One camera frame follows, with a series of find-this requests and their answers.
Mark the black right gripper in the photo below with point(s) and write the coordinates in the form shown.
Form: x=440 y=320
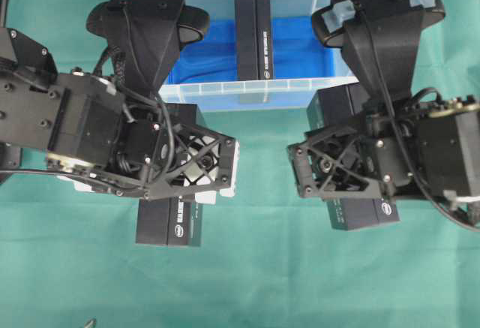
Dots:
x=351 y=160

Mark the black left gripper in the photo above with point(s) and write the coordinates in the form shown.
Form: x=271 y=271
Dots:
x=191 y=161

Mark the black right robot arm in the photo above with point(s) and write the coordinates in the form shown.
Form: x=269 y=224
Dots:
x=440 y=143

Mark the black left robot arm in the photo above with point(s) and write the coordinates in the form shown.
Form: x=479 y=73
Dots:
x=103 y=137

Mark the clear plastic storage case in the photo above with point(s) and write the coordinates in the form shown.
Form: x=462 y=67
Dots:
x=256 y=94

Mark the blue cloth liner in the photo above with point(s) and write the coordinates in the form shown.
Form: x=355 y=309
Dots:
x=295 y=50

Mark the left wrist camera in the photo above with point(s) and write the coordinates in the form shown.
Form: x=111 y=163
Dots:
x=151 y=34

